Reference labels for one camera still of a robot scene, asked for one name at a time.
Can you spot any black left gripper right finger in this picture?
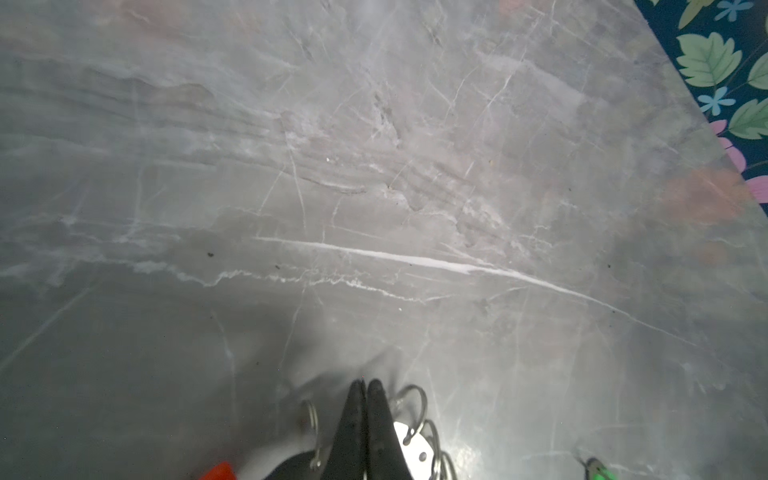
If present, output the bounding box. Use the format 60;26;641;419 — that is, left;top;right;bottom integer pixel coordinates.
366;379;412;480

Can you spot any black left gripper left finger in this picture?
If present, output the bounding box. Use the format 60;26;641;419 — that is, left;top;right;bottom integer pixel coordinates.
321;379;367;480

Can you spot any green key tag with ring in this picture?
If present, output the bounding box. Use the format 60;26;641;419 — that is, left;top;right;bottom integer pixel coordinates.
581;457;618;480

